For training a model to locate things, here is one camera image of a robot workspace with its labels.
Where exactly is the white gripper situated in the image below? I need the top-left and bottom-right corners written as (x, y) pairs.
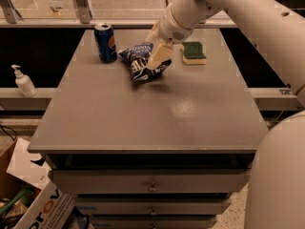
top-left (145, 5), bottom-right (193, 70)

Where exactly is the blue chip bag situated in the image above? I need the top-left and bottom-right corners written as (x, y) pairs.
top-left (119, 42), bottom-right (172, 82)

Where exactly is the blue pepsi can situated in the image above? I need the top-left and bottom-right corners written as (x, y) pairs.
top-left (94, 23), bottom-right (117, 63)

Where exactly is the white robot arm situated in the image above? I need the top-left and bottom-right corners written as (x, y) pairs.
top-left (148, 0), bottom-right (305, 229)

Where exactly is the green yellow sponge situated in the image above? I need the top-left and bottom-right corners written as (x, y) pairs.
top-left (181, 41), bottom-right (207, 65)

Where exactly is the grey drawer cabinet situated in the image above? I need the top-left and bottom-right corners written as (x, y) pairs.
top-left (30, 29), bottom-right (268, 218)

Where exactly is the white pump bottle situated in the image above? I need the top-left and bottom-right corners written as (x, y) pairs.
top-left (11, 65), bottom-right (37, 97)

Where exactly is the top grey drawer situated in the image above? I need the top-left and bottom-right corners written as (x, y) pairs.
top-left (52, 170), bottom-right (250, 195)

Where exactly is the grey drawer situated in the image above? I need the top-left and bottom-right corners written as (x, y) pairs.
top-left (91, 216), bottom-right (216, 229)
top-left (52, 170), bottom-right (250, 195)
top-left (75, 198), bottom-right (231, 216)

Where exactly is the middle grey drawer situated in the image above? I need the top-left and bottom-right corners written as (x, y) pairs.
top-left (75, 198), bottom-right (231, 216)

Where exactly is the bottom grey drawer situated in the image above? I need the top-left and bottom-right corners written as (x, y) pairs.
top-left (91, 216), bottom-right (216, 229)

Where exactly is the white printed cardboard box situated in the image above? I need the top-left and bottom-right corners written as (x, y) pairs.
top-left (7, 138), bottom-right (74, 229)

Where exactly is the brown cardboard box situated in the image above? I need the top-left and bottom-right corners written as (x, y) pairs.
top-left (0, 141), bottom-right (22, 199)

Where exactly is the middle metal railing post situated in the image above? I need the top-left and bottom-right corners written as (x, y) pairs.
top-left (73, 0), bottom-right (92, 24)

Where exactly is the left metal railing post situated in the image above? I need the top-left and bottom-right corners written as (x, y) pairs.
top-left (0, 0), bottom-right (21, 24)

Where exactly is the green hose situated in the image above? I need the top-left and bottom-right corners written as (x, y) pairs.
top-left (0, 188), bottom-right (32, 215)

